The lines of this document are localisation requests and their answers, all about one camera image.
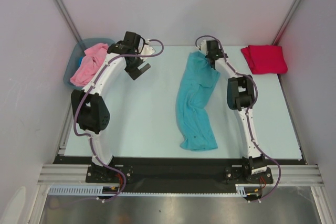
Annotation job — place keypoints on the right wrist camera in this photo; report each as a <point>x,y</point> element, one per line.
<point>203,46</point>

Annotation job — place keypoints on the left slotted cable duct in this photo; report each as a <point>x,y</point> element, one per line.
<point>73,190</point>

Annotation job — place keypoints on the turquoise t shirt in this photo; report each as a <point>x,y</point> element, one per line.
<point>196,88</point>

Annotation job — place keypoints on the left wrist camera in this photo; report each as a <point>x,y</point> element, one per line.
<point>147,49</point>

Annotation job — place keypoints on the right corner aluminium post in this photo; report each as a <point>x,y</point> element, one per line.
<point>286,22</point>

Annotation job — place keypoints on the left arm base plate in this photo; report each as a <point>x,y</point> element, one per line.
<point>99,174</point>

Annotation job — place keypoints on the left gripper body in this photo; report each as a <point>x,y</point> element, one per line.
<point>137,61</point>

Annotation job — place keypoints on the left corner aluminium post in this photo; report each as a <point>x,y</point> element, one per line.
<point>67,19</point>

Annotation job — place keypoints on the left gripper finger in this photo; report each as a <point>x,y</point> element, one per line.
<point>145,68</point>
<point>135,74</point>

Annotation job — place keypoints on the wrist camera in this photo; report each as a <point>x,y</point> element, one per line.
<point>147,49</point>
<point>203,46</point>

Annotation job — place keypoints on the pink t shirt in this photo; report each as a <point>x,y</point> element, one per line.
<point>90,64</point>

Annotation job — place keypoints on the folded red t shirt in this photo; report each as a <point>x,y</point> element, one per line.
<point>265,59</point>

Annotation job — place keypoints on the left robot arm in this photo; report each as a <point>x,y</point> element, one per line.
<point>91,114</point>

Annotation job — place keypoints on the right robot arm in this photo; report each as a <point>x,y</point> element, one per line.
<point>241,97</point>

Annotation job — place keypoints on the aluminium front rail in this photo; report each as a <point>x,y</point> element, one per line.
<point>291,175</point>

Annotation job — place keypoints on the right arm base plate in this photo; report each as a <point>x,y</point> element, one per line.
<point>241,175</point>

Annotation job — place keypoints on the blue plastic basket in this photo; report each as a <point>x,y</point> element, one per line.
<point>79,51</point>

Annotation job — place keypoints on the corner aluminium post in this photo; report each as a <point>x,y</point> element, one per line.
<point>286,22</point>
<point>67,19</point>

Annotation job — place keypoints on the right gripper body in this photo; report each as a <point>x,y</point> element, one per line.
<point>213,57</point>

